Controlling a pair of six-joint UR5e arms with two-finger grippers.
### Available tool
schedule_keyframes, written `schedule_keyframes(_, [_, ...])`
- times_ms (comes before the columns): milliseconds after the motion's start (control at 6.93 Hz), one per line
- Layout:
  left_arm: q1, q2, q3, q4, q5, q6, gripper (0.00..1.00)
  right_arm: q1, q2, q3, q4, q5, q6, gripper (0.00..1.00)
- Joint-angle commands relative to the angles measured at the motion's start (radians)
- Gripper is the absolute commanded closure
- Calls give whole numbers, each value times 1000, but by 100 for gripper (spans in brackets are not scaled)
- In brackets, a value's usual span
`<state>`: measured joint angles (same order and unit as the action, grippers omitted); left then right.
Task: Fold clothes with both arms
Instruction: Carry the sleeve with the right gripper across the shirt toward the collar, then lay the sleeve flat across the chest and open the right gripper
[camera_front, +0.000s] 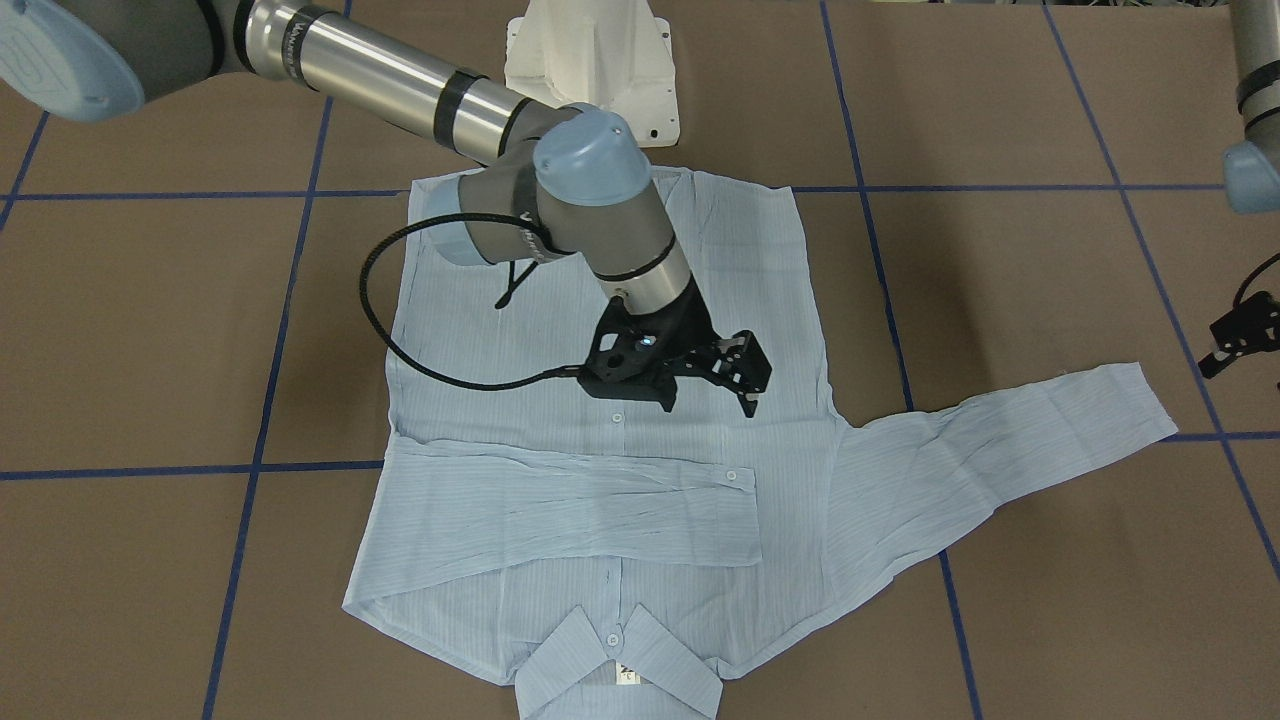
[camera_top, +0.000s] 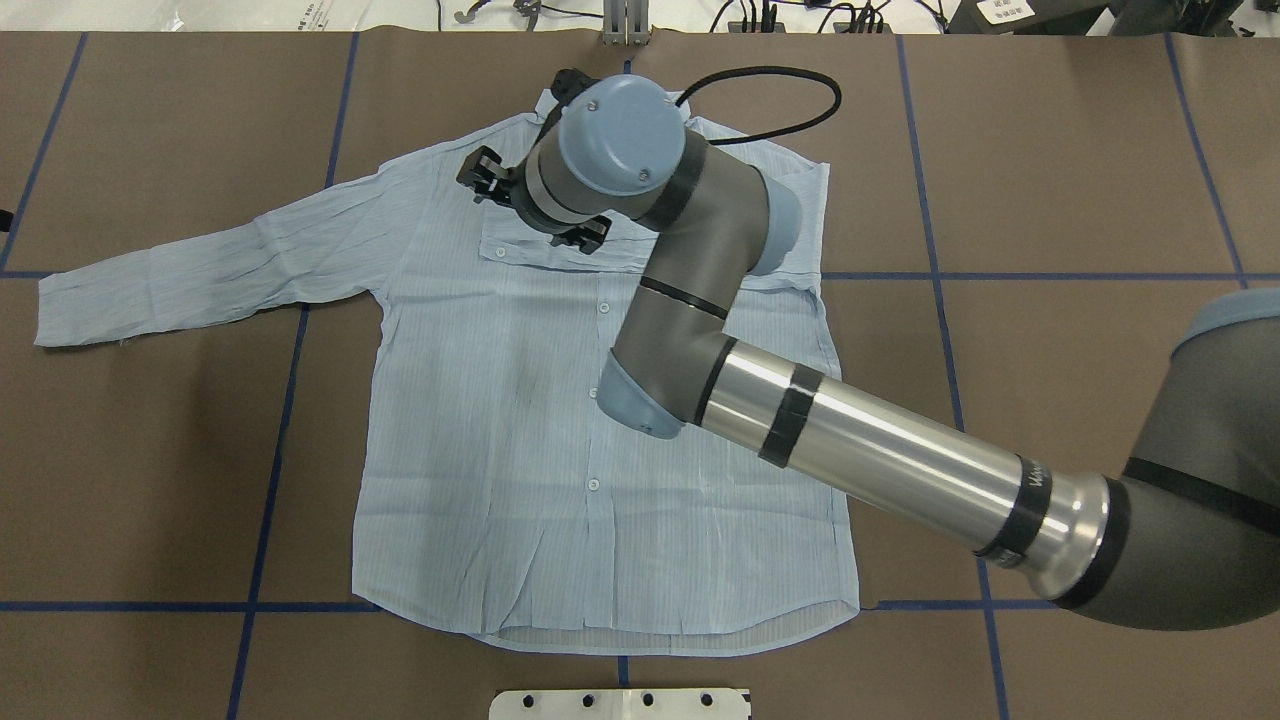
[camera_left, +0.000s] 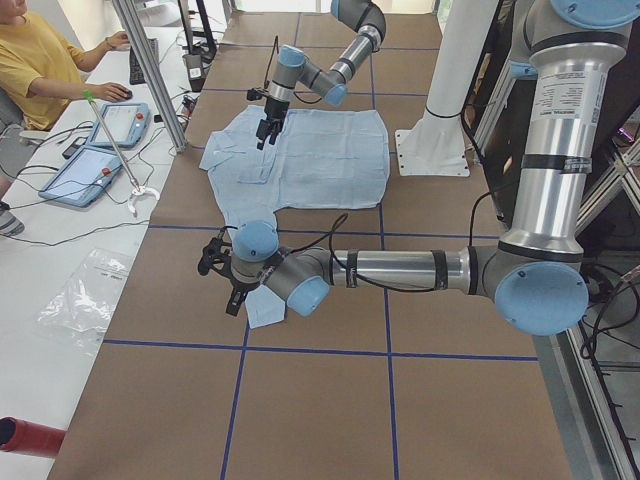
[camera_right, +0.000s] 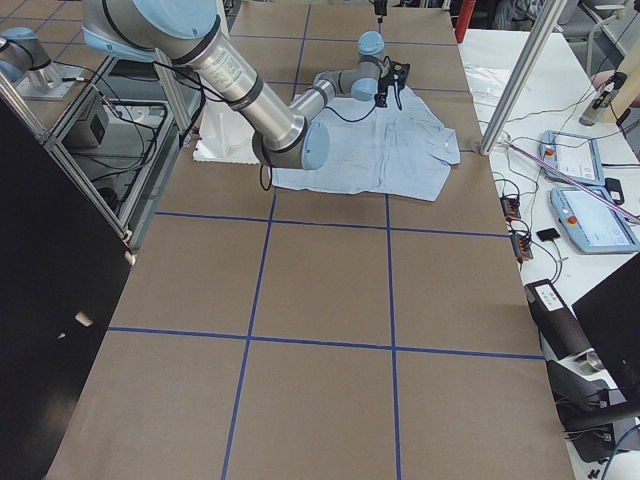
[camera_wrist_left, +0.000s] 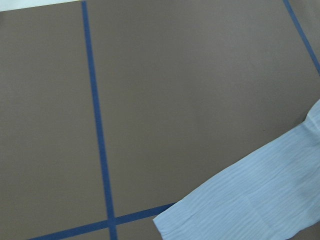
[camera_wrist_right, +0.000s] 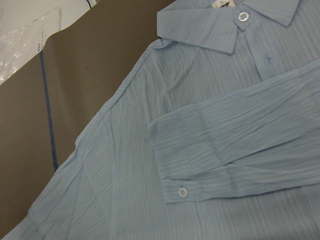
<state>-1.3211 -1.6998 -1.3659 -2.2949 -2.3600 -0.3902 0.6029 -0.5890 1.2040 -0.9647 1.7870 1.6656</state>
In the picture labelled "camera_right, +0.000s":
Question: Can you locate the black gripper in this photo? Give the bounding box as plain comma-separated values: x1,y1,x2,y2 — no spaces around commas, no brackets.
374,79,395,108
373,0,388,15

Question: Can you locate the light blue button shirt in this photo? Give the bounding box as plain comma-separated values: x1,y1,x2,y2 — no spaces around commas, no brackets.
273,88,460,201

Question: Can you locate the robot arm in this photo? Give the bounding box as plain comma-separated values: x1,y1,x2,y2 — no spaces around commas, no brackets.
83,0,397,170

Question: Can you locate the spare robot base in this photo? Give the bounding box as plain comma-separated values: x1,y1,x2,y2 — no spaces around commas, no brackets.
1,27,85,100

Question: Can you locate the red tube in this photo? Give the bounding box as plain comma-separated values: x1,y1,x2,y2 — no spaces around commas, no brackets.
454,0,476,44

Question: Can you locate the clear plastic bag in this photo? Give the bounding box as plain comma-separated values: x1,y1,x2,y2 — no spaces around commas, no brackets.
464,65,511,107

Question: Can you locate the orange circuit board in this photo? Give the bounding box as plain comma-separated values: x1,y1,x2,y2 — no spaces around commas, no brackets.
500,196,522,220
509,231,533,263

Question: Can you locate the upper teach pendant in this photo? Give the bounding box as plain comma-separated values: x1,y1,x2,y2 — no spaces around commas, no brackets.
540,130,605,186

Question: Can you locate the teach pendant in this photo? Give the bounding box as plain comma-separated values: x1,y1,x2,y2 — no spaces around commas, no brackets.
550,186,639,254
540,130,605,186

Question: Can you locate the small black device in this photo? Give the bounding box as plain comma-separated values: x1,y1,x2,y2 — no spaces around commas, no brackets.
536,228,561,242

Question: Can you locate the lower teach pendant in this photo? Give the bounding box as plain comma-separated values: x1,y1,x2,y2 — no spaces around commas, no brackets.
550,186,639,254

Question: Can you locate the reacher grabber stick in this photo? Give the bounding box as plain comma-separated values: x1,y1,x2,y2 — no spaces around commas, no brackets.
505,142,639,225

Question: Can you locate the black roll with label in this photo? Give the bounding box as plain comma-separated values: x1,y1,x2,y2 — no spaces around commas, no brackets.
524,279,592,359

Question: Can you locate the grey control box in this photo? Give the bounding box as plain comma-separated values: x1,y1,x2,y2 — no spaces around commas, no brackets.
62,95,109,149

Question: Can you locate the black monitor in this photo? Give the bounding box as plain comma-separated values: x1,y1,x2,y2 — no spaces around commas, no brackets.
572,256,639,401

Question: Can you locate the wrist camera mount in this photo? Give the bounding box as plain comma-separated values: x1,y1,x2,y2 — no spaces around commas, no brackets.
388,60,411,85

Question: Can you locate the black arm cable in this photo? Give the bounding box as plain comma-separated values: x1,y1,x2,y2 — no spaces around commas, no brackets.
258,74,407,192

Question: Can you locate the aluminium frame post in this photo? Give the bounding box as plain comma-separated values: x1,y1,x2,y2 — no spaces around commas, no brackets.
479,0,566,155

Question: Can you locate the white pedestal column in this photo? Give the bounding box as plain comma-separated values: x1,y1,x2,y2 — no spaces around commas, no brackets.
193,101,259,165

